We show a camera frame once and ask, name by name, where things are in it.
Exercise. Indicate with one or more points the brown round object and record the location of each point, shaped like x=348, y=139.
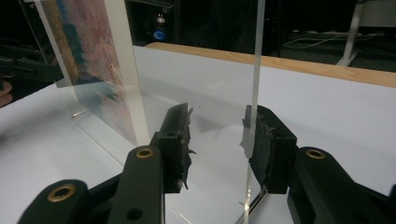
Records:
x=4, y=93

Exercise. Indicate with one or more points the blue-lit device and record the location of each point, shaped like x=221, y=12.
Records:
x=159, y=32

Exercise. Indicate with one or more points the picture card with white border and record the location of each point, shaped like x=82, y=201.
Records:
x=93, y=62

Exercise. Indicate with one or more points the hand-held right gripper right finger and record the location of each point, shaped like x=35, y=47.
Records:
x=274, y=155

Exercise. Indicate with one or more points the white stand leg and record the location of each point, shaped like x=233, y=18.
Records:
x=353, y=34

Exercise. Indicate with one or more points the clear acrylic photo frame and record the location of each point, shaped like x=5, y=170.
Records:
x=199, y=87

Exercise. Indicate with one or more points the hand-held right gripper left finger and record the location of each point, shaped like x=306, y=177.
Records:
x=174, y=146

